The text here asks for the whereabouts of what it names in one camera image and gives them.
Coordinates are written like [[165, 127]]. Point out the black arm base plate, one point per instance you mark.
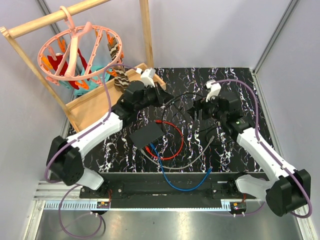
[[159, 195]]

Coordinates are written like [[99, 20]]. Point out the pink round clip hanger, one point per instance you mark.
[[61, 60]]

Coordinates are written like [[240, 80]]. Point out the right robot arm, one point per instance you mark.
[[286, 188]]

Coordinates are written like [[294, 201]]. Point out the brown striped sock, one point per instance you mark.
[[121, 80]]

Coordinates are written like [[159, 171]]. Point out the wooden drying rack stand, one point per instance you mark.
[[84, 110]]

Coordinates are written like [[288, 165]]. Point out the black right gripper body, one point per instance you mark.
[[210, 109]]

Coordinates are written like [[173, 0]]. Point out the teal cloth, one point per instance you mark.
[[91, 84]]

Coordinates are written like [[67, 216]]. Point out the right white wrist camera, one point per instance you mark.
[[213, 88]]

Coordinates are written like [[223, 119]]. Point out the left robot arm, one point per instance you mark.
[[65, 159]]

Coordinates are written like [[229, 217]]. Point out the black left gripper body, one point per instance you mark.
[[152, 96]]

